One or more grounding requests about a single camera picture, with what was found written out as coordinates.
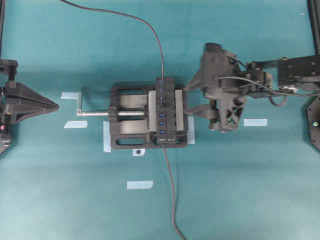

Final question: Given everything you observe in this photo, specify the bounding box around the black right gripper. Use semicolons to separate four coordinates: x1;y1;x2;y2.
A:
183;48;246;132

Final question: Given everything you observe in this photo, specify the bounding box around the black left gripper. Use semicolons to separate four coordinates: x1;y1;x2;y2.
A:
0;59;59;150

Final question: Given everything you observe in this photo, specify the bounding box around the black USB cable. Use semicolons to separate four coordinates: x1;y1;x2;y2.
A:
59;0;166;106

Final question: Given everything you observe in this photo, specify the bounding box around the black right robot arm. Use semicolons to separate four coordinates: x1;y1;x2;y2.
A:
184;43;320;132

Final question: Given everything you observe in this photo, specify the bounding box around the black USB hub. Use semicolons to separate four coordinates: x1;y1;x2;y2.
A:
156;77;177;146

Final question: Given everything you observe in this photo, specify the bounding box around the blue tape under vise right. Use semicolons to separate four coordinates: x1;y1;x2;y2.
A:
187;116;195;145

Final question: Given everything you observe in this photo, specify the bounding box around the blue tape under vise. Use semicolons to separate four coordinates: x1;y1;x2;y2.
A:
187;116;195;145
103;121;112;153

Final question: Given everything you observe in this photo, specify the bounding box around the blue tape strip right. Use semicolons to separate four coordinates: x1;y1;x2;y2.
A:
243;118;268;127

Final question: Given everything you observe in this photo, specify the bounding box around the blue tape strip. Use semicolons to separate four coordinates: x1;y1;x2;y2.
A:
243;118;268;127
126;180;154;190
61;92;79;100

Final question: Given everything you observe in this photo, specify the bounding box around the blue tape strip upper left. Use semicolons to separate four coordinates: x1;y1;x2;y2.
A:
61;92;79;100

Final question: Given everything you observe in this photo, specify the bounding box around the blue tape strip mid left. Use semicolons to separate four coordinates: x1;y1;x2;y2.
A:
64;120;88;129

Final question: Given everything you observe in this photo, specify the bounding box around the black bench vise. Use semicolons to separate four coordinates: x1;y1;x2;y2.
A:
76;83;189;150

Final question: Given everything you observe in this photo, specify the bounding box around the white sticker with black dot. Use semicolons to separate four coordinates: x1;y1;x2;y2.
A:
132;148;146;157

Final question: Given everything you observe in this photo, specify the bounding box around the blue tape under vise left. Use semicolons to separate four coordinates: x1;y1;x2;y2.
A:
103;121;112;153

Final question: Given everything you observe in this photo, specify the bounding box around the blue tape strip bottom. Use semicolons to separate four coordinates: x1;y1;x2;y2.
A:
126;180;154;190

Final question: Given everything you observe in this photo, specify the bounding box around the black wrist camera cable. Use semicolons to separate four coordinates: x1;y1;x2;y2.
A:
217;76;320;108

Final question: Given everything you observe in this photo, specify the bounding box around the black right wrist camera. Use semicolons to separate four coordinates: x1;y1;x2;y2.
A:
204;42;224;54

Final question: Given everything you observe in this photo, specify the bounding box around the black hub power cable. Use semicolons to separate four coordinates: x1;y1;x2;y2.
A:
161;144;187;240

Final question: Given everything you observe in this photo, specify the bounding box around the black left frame post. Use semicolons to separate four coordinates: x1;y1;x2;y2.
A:
0;0;6;53

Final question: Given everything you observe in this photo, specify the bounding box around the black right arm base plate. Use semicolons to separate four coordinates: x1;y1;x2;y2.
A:
301;96;320;153

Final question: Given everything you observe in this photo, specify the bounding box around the black aluminium frame rail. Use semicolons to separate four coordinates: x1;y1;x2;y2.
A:
307;0;320;55

